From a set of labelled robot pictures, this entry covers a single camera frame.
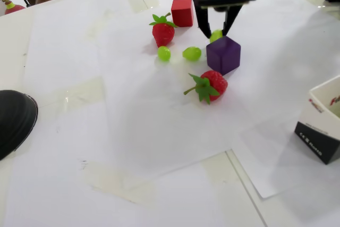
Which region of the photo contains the green plastic grape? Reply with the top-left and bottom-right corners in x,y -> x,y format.
157,46 -> 171,62
209,29 -> 224,44
182,46 -> 202,62

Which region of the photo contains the white and black carton box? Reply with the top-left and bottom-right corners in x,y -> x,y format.
294,74 -> 340,165

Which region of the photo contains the red wooden cube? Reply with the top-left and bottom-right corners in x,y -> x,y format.
171,0 -> 194,28

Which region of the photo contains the purple wooden cube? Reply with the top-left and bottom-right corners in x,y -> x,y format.
206,35 -> 242,76

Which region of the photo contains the white paper sheet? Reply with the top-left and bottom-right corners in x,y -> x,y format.
95,0 -> 340,200

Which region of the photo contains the red plastic strawberry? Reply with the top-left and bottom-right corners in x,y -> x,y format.
183,70 -> 228,105
148,12 -> 178,48

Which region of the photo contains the red fire extinguisher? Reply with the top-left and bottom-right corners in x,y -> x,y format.
0,0 -> 32,16

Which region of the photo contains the black round object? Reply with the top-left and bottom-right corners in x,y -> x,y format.
0,89 -> 39,162

